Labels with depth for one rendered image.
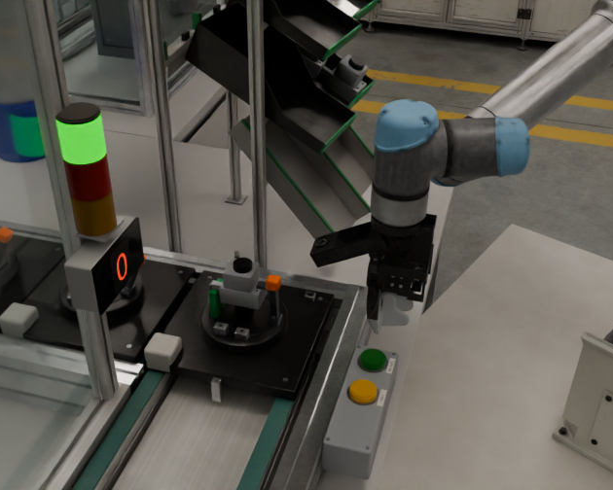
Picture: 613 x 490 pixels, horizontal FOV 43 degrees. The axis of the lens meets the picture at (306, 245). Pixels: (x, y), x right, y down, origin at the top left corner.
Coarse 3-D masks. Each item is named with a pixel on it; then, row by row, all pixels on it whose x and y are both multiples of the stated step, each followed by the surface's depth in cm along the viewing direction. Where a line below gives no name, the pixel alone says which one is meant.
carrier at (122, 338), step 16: (144, 272) 137; (160, 272) 137; (176, 272) 137; (192, 272) 138; (144, 288) 134; (160, 288) 134; (176, 288) 134; (112, 304) 127; (128, 304) 127; (144, 304) 130; (160, 304) 130; (176, 304) 133; (112, 320) 127; (128, 320) 127; (144, 320) 127; (160, 320) 127; (112, 336) 123; (128, 336) 124; (144, 336) 124; (128, 352) 121
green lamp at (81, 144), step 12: (96, 120) 88; (60, 132) 88; (72, 132) 87; (84, 132) 87; (96, 132) 88; (60, 144) 89; (72, 144) 88; (84, 144) 88; (96, 144) 89; (72, 156) 89; (84, 156) 89; (96, 156) 90
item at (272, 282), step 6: (270, 276) 120; (276, 276) 120; (258, 282) 121; (264, 282) 121; (270, 282) 118; (276, 282) 118; (258, 288) 120; (264, 288) 120; (270, 288) 119; (276, 288) 119; (270, 294) 120; (276, 294) 120; (270, 300) 121; (276, 300) 121; (270, 306) 122; (276, 306) 121; (270, 312) 122; (276, 312) 122; (270, 318) 123; (276, 318) 123
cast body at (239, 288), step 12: (228, 264) 120; (240, 264) 119; (252, 264) 119; (228, 276) 119; (240, 276) 118; (252, 276) 118; (216, 288) 123; (228, 288) 120; (240, 288) 119; (252, 288) 120; (228, 300) 121; (240, 300) 121; (252, 300) 120
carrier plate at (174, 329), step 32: (192, 288) 134; (288, 288) 134; (192, 320) 127; (288, 320) 127; (320, 320) 128; (192, 352) 121; (224, 352) 121; (288, 352) 121; (224, 384) 118; (256, 384) 116; (288, 384) 115
